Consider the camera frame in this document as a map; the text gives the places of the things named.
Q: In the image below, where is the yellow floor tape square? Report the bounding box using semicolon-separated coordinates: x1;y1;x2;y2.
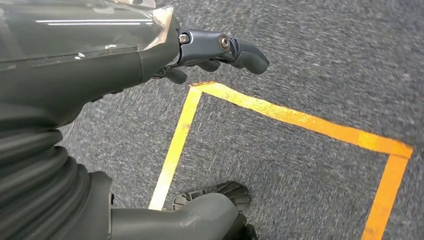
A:
148;81;414;240

